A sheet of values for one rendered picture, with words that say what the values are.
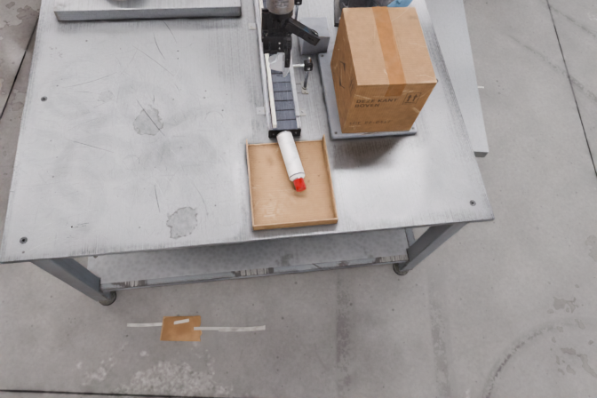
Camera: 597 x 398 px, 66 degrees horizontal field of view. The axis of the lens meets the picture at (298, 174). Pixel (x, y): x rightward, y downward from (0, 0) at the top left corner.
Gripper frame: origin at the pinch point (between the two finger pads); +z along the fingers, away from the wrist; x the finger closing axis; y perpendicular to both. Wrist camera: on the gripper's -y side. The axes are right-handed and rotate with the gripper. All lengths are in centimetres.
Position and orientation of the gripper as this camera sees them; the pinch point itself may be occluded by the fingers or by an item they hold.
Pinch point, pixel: (286, 72)
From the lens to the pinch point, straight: 142.1
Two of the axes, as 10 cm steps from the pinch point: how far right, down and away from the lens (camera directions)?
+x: 1.4, 6.9, -7.1
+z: -0.3, 7.2, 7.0
